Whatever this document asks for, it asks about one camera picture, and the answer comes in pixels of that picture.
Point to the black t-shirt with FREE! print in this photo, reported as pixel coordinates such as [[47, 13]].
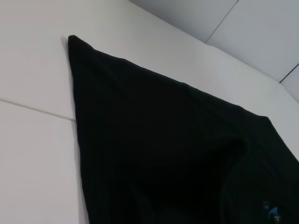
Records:
[[163, 140]]

